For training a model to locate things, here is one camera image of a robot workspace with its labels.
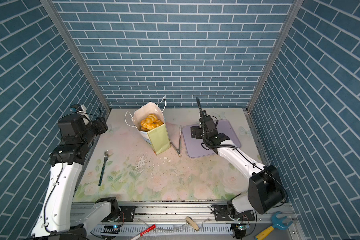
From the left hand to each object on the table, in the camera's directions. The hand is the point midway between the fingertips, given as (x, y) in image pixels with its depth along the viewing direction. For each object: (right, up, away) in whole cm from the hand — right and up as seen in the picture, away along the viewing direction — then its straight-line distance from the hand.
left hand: (100, 118), depth 69 cm
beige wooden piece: (+42, -50, +2) cm, 65 cm away
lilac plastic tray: (+45, -19, +32) cm, 58 cm away
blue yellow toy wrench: (+84, -50, 0) cm, 98 cm away
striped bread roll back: (+20, 0, +15) cm, 25 cm away
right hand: (+47, -4, +17) cm, 50 cm away
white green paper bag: (+25, -11, +14) cm, 30 cm away
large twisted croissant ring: (+17, -4, +14) cm, 23 cm away
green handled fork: (-11, -23, +25) cm, 36 cm away
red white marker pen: (+21, -53, -1) cm, 57 cm away
